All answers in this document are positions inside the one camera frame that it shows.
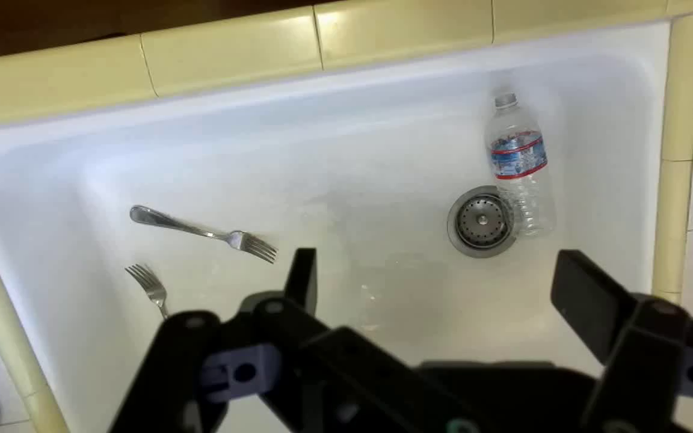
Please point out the metal sink drain strainer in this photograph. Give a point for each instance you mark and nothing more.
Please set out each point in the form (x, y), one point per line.
(481, 220)

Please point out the long silver fork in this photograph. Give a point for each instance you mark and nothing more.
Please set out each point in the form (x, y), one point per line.
(193, 229)

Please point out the white porcelain sink basin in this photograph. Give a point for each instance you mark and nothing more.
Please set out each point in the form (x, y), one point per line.
(324, 160)

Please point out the short silver fork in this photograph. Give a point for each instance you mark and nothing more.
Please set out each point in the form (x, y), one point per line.
(149, 285)

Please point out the clear plastic water bottle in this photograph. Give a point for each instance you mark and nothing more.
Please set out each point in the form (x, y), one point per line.
(519, 158)

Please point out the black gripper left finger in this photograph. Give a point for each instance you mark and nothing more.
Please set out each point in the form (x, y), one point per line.
(203, 361)

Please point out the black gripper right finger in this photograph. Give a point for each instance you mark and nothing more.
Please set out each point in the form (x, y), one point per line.
(644, 361)

